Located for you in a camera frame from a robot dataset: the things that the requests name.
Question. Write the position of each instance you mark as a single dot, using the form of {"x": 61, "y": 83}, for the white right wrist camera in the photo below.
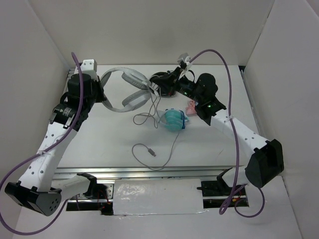
{"x": 184, "y": 63}

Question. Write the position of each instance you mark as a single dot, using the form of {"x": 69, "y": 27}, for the white taped cover plate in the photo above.
{"x": 157, "y": 197}

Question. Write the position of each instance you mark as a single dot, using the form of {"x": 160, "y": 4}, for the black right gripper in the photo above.
{"x": 177, "y": 80}

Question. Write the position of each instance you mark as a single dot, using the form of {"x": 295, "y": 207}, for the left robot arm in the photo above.
{"x": 35, "y": 189}

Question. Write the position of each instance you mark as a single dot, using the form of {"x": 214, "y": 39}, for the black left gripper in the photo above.
{"x": 97, "y": 84}

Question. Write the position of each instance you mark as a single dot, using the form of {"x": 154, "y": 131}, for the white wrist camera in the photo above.
{"x": 184, "y": 63}
{"x": 88, "y": 66}

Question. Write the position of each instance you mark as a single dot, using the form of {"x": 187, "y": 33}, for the pink blue cat-ear headphones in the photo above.
{"x": 190, "y": 109}

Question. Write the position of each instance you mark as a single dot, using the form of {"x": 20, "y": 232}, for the grey white over-ear headphones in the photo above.
{"x": 136, "y": 88}

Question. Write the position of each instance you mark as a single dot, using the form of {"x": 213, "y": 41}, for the black headphones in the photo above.
{"x": 162, "y": 83}

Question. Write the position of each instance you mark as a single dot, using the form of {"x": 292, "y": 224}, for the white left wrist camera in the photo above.
{"x": 88, "y": 66}

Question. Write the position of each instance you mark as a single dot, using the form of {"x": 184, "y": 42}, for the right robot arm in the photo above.
{"x": 265, "y": 156}

